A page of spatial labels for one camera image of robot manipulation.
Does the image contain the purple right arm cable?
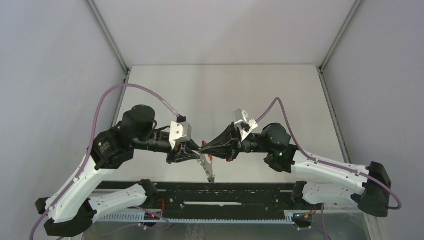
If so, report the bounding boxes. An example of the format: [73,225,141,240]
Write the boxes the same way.
[256,97,403,211]

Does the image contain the left aluminium frame post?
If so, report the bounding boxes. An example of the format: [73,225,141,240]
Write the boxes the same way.
[83,0,130,74]

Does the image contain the white slotted cable duct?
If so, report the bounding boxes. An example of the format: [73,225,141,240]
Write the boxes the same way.
[98,211,313,226]

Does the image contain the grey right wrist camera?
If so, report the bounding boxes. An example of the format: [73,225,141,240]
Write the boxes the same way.
[233,109,258,141]

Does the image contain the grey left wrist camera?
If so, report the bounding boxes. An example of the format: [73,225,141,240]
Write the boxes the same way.
[168,121,192,148]

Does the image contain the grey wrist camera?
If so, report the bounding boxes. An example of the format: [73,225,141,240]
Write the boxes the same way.
[168,121,192,148]
[233,109,258,141]

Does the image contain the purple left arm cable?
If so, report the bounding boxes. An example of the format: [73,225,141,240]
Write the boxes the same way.
[29,83,181,240]

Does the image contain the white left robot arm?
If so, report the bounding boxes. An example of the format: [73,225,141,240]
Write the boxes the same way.
[35,105,200,238]

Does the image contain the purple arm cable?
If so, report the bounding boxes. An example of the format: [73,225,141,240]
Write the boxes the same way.
[29,83,181,240]
[256,97,403,211]

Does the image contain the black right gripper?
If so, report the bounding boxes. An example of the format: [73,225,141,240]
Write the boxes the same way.
[198,123,272,163]

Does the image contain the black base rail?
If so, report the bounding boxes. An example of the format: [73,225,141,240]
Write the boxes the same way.
[141,182,320,220]

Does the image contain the grey aluminium frame rail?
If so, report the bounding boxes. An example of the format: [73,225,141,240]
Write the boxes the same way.
[317,0,366,162]

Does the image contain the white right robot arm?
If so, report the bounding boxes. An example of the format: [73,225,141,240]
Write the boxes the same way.
[199,123,392,218]

